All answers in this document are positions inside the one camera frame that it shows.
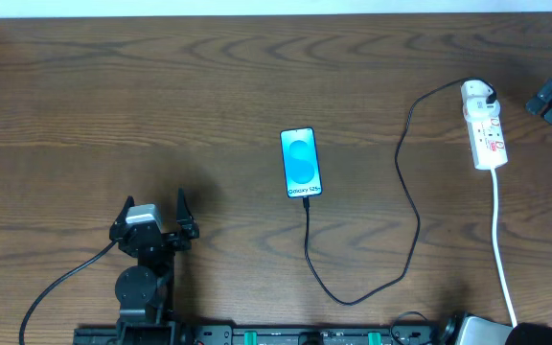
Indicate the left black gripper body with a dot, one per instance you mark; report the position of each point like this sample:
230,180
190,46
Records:
151,240

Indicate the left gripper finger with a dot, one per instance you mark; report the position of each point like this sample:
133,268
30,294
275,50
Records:
121,220
184,217

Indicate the blue screen Galaxy smartphone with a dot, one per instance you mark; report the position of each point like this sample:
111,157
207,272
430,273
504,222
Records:
301,165

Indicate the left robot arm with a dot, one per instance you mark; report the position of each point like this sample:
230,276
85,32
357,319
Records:
144,290

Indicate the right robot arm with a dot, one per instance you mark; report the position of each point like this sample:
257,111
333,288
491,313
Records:
516,333

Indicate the white USB charger plug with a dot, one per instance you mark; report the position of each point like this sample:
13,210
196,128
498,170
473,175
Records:
479,101

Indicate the white power strip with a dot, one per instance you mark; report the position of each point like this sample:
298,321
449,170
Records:
487,144

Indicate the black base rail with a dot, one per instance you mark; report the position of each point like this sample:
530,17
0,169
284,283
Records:
227,335

